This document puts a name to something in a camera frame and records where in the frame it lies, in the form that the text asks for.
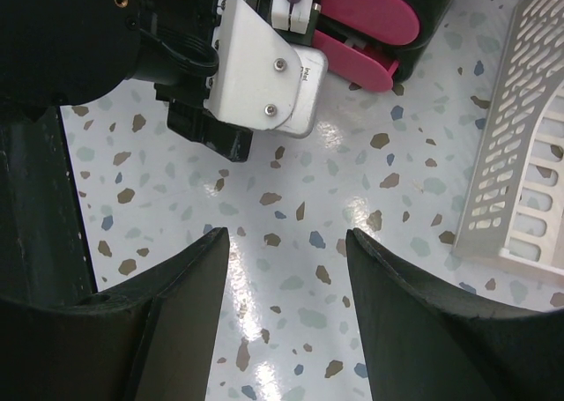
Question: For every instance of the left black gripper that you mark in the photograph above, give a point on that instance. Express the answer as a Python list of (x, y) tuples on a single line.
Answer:
[(66, 53)]

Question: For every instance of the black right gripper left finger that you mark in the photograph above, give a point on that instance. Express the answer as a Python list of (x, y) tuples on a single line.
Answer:
[(149, 338)]

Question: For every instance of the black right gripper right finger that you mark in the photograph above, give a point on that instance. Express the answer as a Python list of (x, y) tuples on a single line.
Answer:
[(425, 339)]

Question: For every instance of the black drawer cabinet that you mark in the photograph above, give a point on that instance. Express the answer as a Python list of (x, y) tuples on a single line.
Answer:
[(430, 14)]

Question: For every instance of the white plastic file organizer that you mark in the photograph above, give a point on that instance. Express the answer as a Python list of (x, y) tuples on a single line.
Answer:
[(513, 214)]

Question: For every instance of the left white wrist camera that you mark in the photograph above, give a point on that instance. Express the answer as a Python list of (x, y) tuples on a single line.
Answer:
[(263, 83)]

